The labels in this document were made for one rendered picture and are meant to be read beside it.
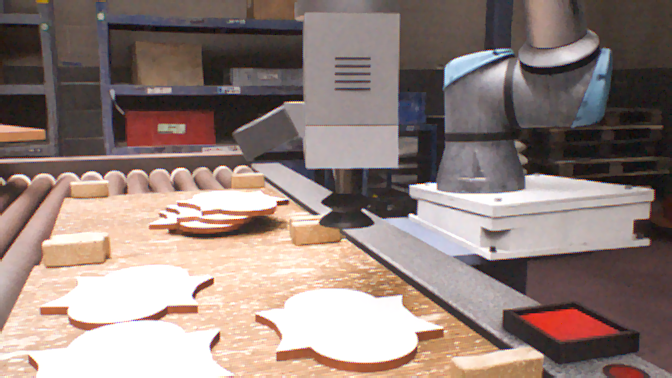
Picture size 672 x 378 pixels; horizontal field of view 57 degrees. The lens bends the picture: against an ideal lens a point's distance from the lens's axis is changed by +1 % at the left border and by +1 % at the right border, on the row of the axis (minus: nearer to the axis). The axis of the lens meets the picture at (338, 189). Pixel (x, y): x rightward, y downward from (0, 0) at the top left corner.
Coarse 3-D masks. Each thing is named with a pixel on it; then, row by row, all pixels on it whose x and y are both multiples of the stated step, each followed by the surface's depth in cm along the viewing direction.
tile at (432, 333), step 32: (256, 320) 50; (288, 320) 48; (320, 320) 48; (352, 320) 48; (384, 320) 48; (416, 320) 48; (288, 352) 43; (320, 352) 43; (352, 352) 43; (384, 352) 43; (416, 352) 44
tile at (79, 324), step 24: (96, 288) 56; (120, 288) 56; (144, 288) 56; (168, 288) 56; (192, 288) 56; (48, 312) 52; (72, 312) 50; (96, 312) 50; (120, 312) 50; (144, 312) 50; (168, 312) 52; (192, 312) 52
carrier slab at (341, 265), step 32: (160, 256) 69; (192, 256) 69; (224, 256) 69; (256, 256) 69; (288, 256) 69; (320, 256) 69; (352, 256) 69; (32, 288) 59; (64, 288) 59; (224, 288) 58; (256, 288) 58; (288, 288) 58; (320, 288) 58; (352, 288) 58; (384, 288) 58; (32, 320) 51; (64, 320) 51; (160, 320) 51; (192, 320) 51; (224, 320) 51; (448, 320) 51; (0, 352) 45; (224, 352) 45; (256, 352) 45; (448, 352) 45; (480, 352) 45
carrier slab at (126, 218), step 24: (192, 192) 110; (264, 192) 109; (72, 216) 90; (96, 216) 90; (120, 216) 90; (144, 216) 90; (264, 216) 90; (288, 216) 90; (120, 240) 76; (144, 240) 76; (168, 240) 76; (192, 240) 76; (216, 240) 76; (240, 240) 76; (264, 240) 76; (288, 240) 76
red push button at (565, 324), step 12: (552, 312) 54; (564, 312) 54; (576, 312) 54; (540, 324) 52; (552, 324) 52; (564, 324) 52; (576, 324) 52; (588, 324) 52; (600, 324) 52; (564, 336) 49; (576, 336) 49
